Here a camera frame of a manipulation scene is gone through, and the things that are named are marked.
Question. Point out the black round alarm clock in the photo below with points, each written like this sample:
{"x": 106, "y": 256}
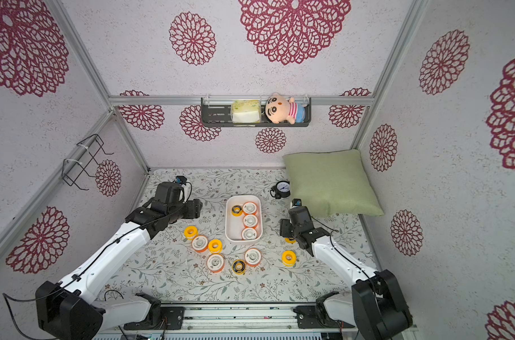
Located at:
{"x": 280, "y": 190}

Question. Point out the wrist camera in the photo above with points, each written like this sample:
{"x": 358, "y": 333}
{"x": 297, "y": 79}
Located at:
{"x": 296, "y": 202}
{"x": 181, "y": 180}

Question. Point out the orange white tape roll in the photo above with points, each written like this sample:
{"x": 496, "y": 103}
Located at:
{"x": 215, "y": 263}
{"x": 253, "y": 257}
{"x": 200, "y": 244}
{"x": 250, "y": 208}
{"x": 250, "y": 221}
{"x": 249, "y": 234}

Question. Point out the cartoon boy plush doll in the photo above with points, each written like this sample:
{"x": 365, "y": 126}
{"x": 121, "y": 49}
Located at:
{"x": 279, "y": 109}

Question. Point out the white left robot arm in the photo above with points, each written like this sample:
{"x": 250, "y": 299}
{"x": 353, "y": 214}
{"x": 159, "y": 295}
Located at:
{"x": 70, "y": 309}

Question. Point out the white plastic storage box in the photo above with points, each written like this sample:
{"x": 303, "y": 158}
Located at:
{"x": 234, "y": 225}

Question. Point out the green square pillow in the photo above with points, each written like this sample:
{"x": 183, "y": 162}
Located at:
{"x": 331, "y": 183}

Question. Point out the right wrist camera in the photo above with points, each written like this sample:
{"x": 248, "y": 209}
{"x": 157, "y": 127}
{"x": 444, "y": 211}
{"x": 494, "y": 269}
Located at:
{"x": 296, "y": 202}

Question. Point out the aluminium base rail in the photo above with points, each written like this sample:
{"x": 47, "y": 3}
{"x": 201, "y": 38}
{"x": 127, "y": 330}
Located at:
{"x": 216, "y": 318}

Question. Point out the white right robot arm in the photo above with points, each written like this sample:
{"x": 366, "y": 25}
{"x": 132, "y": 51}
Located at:
{"x": 376, "y": 307}

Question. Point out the black yellow small tape roll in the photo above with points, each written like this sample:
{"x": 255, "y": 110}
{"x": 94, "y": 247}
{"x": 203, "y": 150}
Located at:
{"x": 237, "y": 210}

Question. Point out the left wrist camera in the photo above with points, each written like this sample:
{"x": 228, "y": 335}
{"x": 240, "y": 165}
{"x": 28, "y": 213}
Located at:
{"x": 181, "y": 180}

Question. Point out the yellow tape roll far left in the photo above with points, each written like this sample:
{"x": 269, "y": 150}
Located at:
{"x": 191, "y": 232}

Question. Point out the black wall shelf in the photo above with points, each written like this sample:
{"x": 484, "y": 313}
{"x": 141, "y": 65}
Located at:
{"x": 216, "y": 112}

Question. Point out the yellow tape roll right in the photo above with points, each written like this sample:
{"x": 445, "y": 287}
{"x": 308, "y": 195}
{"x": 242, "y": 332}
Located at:
{"x": 289, "y": 258}

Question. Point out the black wire wall rack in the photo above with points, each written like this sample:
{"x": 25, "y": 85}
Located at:
{"x": 72, "y": 169}

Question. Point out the yellow-green sponge pack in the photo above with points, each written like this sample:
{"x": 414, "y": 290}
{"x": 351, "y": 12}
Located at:
{"x": 246, "y": 111}

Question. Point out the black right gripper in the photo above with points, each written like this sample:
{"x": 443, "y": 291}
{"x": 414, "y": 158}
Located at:
{"x": 286, "y": 228}

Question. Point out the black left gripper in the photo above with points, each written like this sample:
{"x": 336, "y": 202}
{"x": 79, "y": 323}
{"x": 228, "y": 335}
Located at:
{"x": 194, "y": 209}

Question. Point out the yellow tape roll centre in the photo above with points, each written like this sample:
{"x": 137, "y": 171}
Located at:
{"x": 215, "y": 246}

